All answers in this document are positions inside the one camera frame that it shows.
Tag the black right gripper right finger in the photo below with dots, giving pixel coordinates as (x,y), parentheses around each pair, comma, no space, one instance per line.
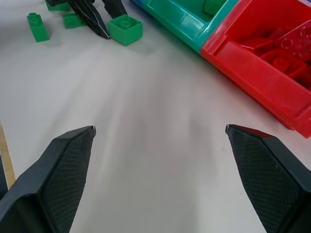
(264,174)

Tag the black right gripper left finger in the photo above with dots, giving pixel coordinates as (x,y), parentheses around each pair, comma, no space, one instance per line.
(56,174)

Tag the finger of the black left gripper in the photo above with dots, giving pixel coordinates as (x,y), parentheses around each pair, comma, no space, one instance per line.
(91,18)
(113,7)

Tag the small green block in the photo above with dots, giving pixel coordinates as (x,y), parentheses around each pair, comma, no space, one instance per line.
(57,6)
(71,21)

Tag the blue plastic bin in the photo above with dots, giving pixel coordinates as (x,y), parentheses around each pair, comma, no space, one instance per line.
(136,2)

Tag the large green cube block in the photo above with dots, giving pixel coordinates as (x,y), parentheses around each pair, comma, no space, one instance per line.
(125,30)

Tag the tall narrow green block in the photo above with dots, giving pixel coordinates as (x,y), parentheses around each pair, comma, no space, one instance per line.
(38,28)

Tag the green plastic bin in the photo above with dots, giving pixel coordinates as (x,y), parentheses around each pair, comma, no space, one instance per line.
(179,21)

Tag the red plastic bin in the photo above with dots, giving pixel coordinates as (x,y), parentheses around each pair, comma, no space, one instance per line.
(252,80)

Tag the red square block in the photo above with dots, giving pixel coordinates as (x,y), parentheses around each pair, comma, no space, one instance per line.
(283,64)

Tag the red sloped block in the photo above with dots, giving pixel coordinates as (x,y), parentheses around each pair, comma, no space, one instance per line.
(257,44)

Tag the red studded plate block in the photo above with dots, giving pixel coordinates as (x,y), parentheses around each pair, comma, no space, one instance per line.
(296,40)

